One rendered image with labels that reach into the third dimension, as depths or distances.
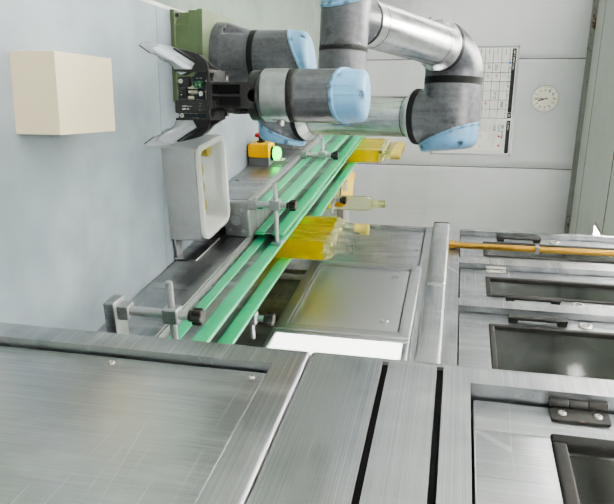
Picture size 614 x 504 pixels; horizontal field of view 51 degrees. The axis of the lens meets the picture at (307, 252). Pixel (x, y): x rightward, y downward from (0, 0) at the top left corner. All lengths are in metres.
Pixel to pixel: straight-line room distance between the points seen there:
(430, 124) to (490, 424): 0.74
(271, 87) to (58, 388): 0.48
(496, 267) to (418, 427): 1.46
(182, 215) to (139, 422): 0.86
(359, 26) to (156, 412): 0.62
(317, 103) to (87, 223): 0.53
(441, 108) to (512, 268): 0.91
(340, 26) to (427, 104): 0.38
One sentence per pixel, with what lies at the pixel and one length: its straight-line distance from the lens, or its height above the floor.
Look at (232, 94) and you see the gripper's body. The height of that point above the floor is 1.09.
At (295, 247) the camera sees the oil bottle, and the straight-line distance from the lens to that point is 1.75.
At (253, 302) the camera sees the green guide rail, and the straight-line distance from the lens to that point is 1.53.
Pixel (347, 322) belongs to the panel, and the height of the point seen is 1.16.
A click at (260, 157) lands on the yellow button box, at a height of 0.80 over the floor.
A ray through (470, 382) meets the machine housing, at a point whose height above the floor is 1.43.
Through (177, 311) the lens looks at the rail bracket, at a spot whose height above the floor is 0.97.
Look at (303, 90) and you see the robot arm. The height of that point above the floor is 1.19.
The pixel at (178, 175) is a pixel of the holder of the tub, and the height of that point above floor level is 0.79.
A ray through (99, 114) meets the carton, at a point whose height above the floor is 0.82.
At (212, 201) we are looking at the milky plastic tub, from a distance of 1.66.
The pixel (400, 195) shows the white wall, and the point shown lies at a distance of 7.82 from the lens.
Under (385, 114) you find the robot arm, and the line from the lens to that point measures 1.38.
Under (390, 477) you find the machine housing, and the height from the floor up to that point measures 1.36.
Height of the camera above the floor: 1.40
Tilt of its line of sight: 13 degrees down
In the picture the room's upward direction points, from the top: 93 degrees clockwise
